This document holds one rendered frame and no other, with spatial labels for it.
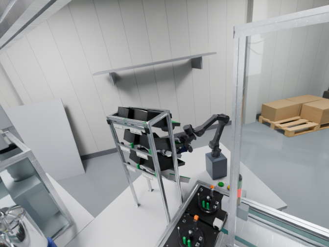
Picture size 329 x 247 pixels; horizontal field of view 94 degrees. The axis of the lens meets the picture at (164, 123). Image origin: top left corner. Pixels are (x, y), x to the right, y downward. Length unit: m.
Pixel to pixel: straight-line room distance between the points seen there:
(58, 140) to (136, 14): 2.73
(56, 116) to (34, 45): 1.24
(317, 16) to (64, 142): 3.51
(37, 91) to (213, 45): 3.55
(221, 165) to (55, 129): 3.00
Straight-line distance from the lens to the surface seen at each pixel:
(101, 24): 3.37
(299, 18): 0.52
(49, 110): 3.54
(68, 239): 1.54
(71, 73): 3.48
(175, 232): 1.14
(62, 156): 3.65
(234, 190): 0.78
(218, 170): 1.49
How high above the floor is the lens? 1.95
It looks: 24 degrees down
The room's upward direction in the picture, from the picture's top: 10 degrees counter-clockwise
